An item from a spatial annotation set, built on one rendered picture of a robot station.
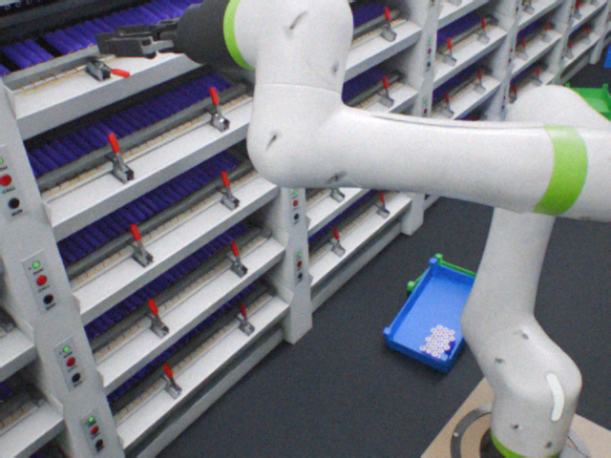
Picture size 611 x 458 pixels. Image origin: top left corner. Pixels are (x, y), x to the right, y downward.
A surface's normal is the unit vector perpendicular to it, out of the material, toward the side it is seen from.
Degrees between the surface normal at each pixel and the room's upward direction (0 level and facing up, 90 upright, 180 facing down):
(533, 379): 17
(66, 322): 90
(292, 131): 56
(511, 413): 90
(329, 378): 0
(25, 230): 90
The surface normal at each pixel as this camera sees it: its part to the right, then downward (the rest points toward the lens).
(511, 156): 0.16, -0.11
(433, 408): -0.04, -0.82
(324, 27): 0.36, 0.25
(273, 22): -0.60, 0.14
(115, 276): 0.22, -0.67
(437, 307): -0.23, -0.63
